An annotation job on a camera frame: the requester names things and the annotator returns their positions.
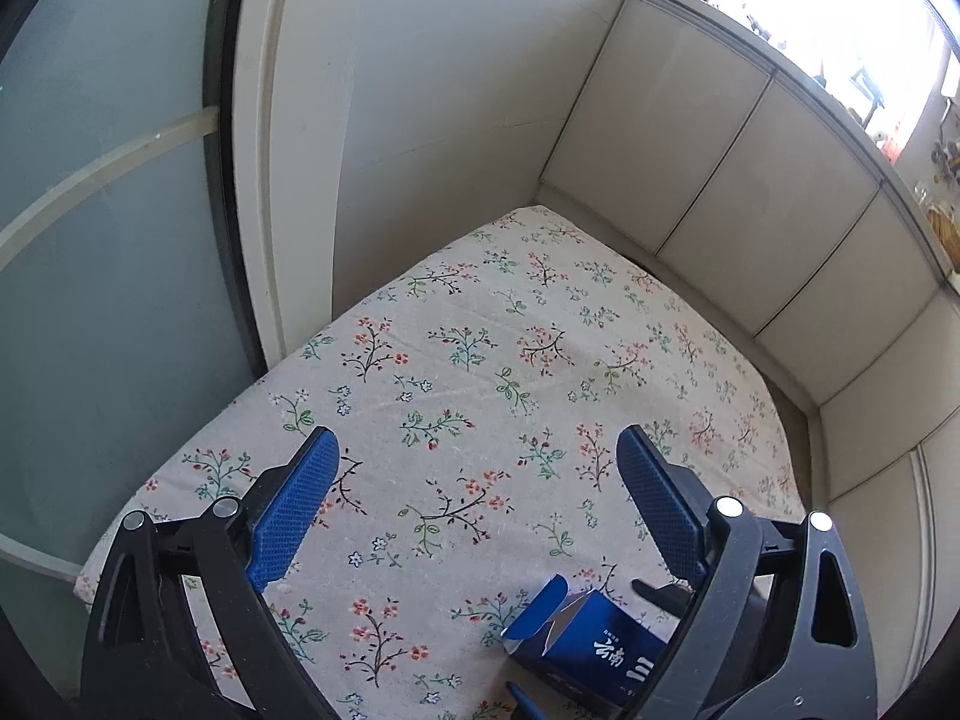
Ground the white cabinet drawer front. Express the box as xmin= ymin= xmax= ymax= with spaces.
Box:
xmin=825 ymin=427 xmax=960 ymax=698

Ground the blue rack on stand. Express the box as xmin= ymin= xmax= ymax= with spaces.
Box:
xmin=850 ymin=66 xmax=891 ymax=125

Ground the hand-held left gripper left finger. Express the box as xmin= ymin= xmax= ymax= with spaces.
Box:
xmin=79 ymin=426 xmax=342 ymax=720

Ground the blue cardboard box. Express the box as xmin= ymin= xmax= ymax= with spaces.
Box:
xmin=501 ymin=576 xmax=672 ymax=713

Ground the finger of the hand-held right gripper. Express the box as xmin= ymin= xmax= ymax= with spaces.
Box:
xmin=630 ymin=577 xmax=695 ymax=620
xmin=504 ymin=681 xmax=553 ymax=720

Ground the narrow white cabinet door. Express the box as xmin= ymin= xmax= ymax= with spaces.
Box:
xmin=816 ymin=289 xmax=960 ymax=503

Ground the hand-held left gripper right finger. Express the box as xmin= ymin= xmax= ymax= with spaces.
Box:
xmin=616 ymin=425 xmax=878 ymax=720

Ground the wicker basket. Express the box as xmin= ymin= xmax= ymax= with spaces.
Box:
xmin=926 ymin=204 xmax=960 ymax=257

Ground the frosted glass sliding door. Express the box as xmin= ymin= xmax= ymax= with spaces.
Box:
xmin=0 ymin=0 xmax=260 ymax=616

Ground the floral tablecloth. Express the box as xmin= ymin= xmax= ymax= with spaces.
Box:
xmin=75 ymin=204 xmax=800 ymax=720

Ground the bright window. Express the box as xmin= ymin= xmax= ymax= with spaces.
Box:
xmin=660 ymin=0 xmax=955 ymax=160

